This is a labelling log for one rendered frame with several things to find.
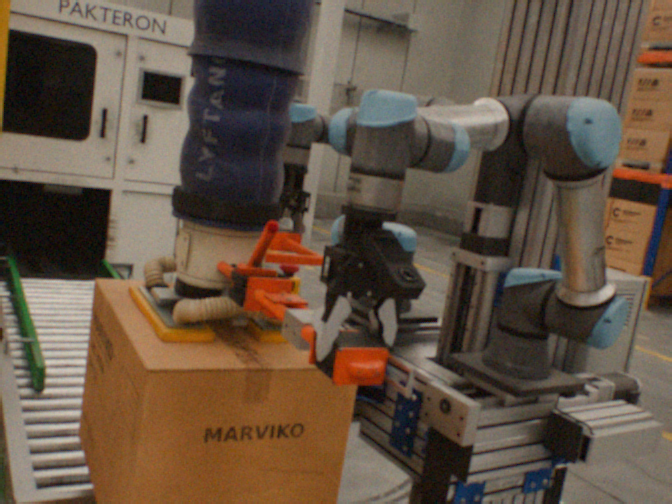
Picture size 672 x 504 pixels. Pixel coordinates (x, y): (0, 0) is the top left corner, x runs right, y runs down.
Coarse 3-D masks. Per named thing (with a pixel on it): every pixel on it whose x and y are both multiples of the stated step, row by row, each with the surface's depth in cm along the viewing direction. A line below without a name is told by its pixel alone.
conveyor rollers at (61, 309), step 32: (0, 288) 331; (32, 288) 338; (64, 288) 345; (64, 320) 302; (64, 352) 262; (32, 384) 232; (64, 384) 236; (32, 416) 208; (64, 416) 212; (32, 448) 191; (64, 448) 195; (64, 480) 178
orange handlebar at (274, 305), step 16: (288, 240) 180; (272, 256) 157; (288, 256) 159; (304, 256) 161; (320, 256) 164; (224, 272) 135; (272, 304) 114; (288, 304) 117; (304, 304) 115; (304, 336) 102; (352, 368) 90; (368, 368) 90
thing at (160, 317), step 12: (132, 288) 155; (144, 288) 155; (144, 300) 147; (156, 300) 147; (144, 312) 142; (156, 312) 140; (168, 312) 139; (156, 324) 133; (168, 324) 132; (192, 324) 134; (204, 324) 137; (168, 336) 129; (180, 336) 130; (192, 336) 131; (204, 336) 132
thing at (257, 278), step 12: (240, 276) 122; (252, 276) 127; (264, 276) 129; (240, 288) 124; (252, 288) 121; (264, 288) 122; (276, 288) 123; (288, 288) 124; (240, 300) 121; (252, 300) 121
